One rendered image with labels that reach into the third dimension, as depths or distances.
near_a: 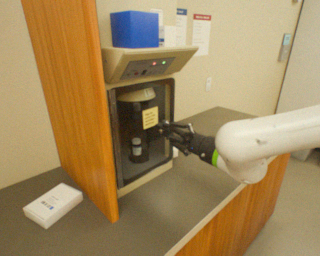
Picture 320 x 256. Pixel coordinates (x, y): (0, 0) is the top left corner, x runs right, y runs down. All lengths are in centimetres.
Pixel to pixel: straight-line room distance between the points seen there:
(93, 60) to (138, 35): 14
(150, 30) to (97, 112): 27
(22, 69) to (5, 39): 11
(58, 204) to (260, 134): 72
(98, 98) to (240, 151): 38
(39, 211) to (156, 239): 42
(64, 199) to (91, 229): 16
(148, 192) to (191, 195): 18
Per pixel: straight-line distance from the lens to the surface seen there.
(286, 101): 366
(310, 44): 352
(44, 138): 114
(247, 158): 52
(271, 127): 51
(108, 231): 80
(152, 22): 65
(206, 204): 88
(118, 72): 64
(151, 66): 70
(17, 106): 107
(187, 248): 92
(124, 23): 62
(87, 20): 56
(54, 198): 92
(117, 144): 76
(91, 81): 58
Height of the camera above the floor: 154
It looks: 24 degrees down
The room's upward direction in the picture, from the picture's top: straight up
